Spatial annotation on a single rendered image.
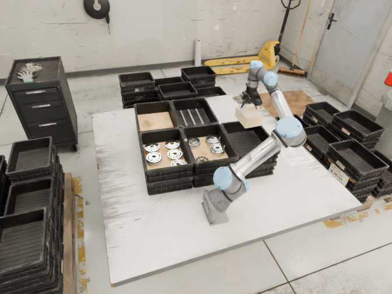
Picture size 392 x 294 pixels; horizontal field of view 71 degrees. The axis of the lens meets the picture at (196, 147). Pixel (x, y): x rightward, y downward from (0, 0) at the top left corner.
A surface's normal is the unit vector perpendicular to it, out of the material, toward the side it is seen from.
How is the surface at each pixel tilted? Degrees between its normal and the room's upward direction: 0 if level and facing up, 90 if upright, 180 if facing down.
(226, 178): 49
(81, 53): 90
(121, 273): 0
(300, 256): 0
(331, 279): 0
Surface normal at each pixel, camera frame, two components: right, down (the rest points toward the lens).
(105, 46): 0.33, 0.61
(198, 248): 0.04, -0.77
